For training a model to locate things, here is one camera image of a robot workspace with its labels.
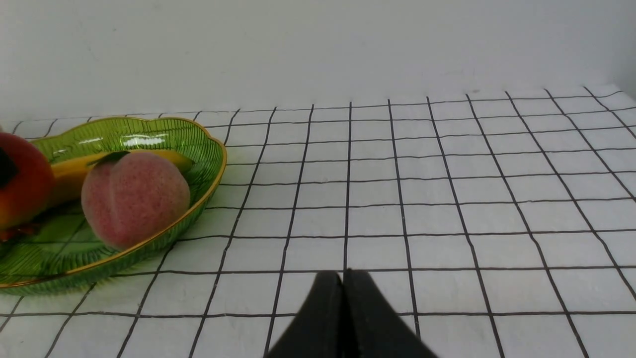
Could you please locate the white black grid tablecloth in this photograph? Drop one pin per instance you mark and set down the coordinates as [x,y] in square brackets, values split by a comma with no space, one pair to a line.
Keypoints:
[497,226]

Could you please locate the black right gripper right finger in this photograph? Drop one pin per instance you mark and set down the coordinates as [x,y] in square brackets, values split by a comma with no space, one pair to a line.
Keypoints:
[374,329]

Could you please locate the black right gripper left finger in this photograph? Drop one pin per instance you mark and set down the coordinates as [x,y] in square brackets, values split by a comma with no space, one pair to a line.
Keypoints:
[314,331]

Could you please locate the pink peach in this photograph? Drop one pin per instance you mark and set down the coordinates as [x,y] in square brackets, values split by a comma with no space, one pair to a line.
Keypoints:
[128,197]

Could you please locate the green glass leaf plate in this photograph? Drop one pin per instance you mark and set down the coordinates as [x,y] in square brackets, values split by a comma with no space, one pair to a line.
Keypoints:
[65,253]

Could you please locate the yellow banana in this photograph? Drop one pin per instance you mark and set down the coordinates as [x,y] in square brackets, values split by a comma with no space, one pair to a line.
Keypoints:
[70,174]

